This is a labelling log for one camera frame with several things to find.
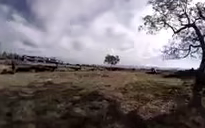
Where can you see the dry grass field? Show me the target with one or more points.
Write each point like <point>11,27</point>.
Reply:
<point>90,93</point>

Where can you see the low stone wall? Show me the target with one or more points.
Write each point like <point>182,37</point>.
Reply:
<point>40,67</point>

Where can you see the distant buildings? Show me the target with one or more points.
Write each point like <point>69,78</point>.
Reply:
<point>36,59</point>

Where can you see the large bare-branched tree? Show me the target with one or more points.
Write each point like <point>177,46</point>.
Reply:
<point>202,63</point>

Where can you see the small distant tree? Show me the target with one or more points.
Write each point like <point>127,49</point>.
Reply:
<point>111,59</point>

